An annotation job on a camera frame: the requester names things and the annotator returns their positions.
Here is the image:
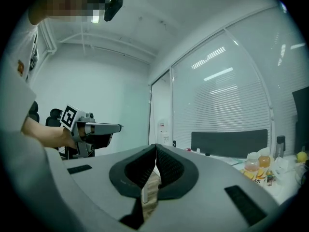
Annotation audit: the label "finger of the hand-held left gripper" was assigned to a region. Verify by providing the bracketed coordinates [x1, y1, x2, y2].
[85, 133, 113, 150]
[92, 122, 124, 135]

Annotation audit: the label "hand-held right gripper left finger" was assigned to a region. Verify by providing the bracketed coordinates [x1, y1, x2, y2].
[62, 144, 157, 230]

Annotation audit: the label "clear bag of snacks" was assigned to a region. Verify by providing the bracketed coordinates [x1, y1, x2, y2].
[259, 146, 290, 187]

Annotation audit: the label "gray thermos bottle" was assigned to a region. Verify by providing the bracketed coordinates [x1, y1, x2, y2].
[276, 135, 286, 159]

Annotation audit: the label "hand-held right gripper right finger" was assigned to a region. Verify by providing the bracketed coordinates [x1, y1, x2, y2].
[155, 143, 282, 232]

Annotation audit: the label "black computer monitor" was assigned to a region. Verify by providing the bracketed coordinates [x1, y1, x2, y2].
[292, 86, 309, 154]

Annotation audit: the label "person's light t-shirt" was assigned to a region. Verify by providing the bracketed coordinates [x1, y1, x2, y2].
[4, 24, 39, 82]

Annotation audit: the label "white ceiling pipes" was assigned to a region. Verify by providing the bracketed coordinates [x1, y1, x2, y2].
[38, 20, 157, 64]

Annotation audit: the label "orange juice bottle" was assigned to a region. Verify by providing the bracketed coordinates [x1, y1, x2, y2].
[257, 153, 272, 188]
[243, 152, 260, 181]

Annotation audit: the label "person's left forearm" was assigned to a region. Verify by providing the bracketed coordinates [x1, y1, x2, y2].
[21, 116, 79, 150]

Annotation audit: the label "black head-worn camera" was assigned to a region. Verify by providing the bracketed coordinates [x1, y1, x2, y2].
[103, 0, 125, 22]

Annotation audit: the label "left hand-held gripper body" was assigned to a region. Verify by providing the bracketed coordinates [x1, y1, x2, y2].
[59, 102, 97, 159]

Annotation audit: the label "black office chair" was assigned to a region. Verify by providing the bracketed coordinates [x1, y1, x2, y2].
[28, 101, 41, 125]
[45, 108, 65, 128]

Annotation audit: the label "yellow fruit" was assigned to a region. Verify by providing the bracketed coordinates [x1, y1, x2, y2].
[296, 151, 309, 163]

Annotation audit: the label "white water dispenser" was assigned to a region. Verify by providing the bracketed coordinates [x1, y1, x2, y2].
[157, 119, 171, 145]

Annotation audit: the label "white window blinds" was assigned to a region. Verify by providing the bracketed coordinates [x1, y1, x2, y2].
[171, 7, 309, 159]

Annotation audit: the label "person's head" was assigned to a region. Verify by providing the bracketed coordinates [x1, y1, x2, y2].
[28, 0, 112, 26]

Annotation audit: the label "clear green-edged packet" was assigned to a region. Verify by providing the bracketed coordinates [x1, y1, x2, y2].
[226, 158, 246, 166]

